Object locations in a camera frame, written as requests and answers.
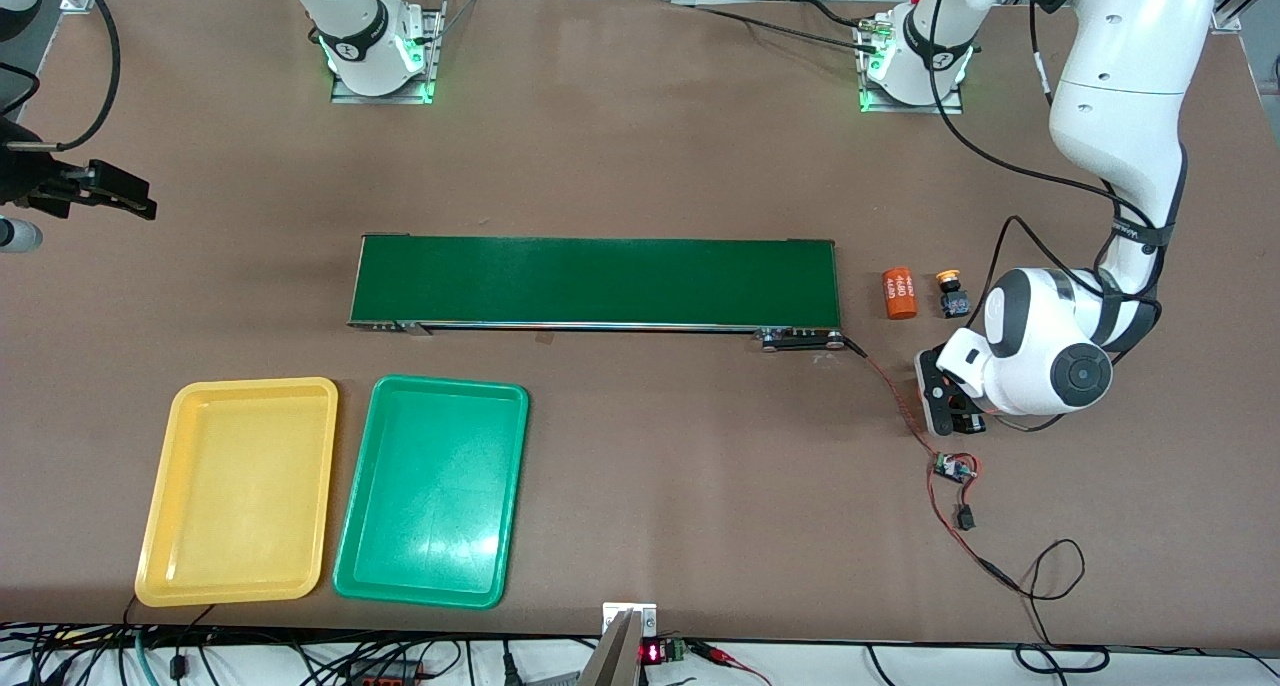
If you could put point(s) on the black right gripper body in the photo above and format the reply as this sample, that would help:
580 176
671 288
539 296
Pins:
28 178

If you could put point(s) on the yellow push button switch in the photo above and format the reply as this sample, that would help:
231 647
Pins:
955 306

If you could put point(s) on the orange 4680 battery cylinder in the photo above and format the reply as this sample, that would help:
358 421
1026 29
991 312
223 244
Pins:
900 296

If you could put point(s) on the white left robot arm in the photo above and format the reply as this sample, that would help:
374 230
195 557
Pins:
1130 66

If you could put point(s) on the small green circuit board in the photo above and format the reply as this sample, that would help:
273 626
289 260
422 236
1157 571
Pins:
952 468

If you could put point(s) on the red clip lead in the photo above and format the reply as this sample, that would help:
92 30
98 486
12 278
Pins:
715 652

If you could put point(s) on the yellow plastic tray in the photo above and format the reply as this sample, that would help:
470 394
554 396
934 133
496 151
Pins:
240 526

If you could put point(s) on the green belt conveyor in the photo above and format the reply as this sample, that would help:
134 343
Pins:
600 281

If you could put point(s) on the red digit display module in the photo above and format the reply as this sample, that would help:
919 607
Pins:
652 653

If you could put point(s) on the green plastic tray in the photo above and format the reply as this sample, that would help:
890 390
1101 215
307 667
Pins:
430 496

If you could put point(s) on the orange and black power strip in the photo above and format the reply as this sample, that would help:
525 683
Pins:
390 674

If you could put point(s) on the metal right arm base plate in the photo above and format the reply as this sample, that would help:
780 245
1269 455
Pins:
350 97

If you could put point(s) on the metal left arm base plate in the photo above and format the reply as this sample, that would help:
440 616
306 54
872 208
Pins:
900 110

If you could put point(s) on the small metal bracket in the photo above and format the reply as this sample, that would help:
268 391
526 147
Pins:
648 621

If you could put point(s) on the grey camera mount bar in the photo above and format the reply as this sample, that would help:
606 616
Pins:
612 661

